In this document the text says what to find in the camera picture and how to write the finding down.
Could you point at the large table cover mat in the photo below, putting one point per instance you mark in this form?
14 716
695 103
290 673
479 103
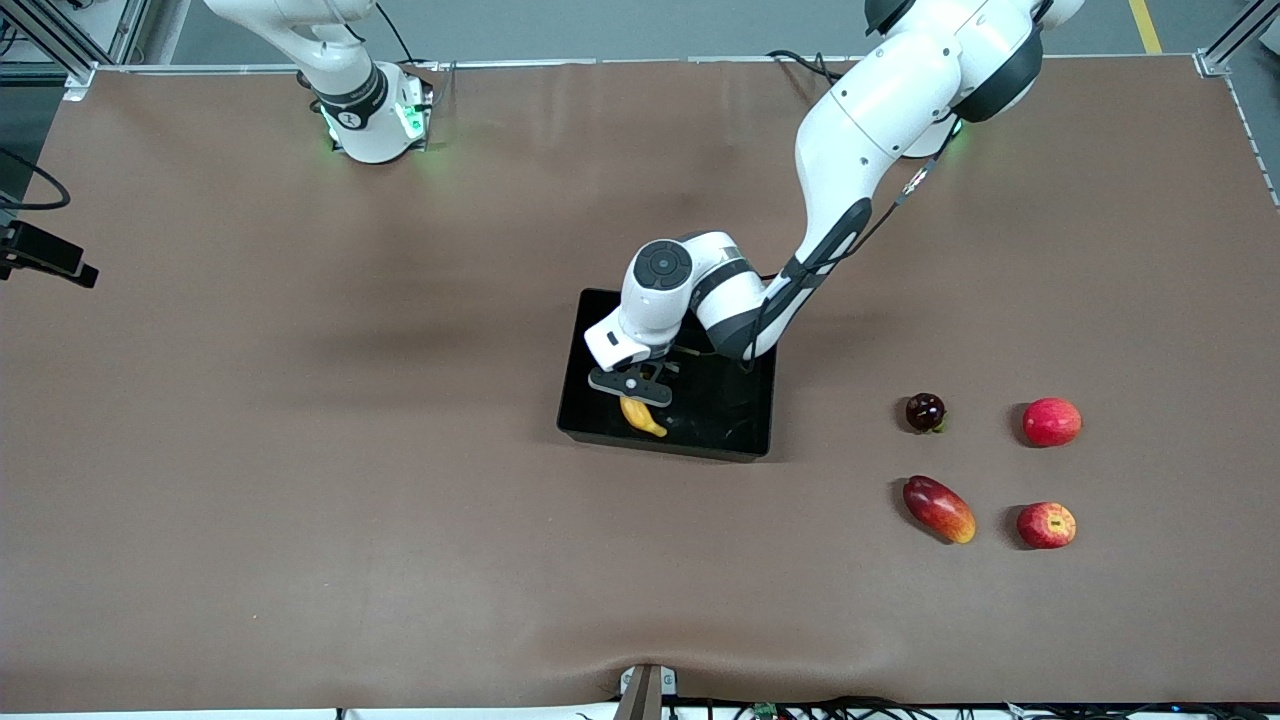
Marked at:
300 550

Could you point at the black plastic box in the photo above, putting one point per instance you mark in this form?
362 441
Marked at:
720 420

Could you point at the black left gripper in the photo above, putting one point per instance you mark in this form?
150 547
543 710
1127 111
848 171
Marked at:
663 379

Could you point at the yellow banana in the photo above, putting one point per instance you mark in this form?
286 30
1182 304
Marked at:
645 420

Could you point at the red yellow striped apple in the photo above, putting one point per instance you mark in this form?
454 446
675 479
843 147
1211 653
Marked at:
1045 525

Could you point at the red orange mango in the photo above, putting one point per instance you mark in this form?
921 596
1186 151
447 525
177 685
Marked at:
938 508

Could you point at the dark purple mangosteen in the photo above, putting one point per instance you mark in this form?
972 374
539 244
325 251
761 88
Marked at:
924 411

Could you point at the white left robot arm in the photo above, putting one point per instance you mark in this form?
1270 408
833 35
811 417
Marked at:
870 120

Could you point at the small green circuit board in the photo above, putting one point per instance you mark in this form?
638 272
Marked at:
766 710

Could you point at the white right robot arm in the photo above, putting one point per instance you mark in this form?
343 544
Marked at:
365 130

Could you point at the aluminium frame post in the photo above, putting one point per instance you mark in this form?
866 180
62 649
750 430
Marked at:
60 45
1240 35

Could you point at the plain red round peach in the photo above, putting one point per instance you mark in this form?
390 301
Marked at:
1052 421

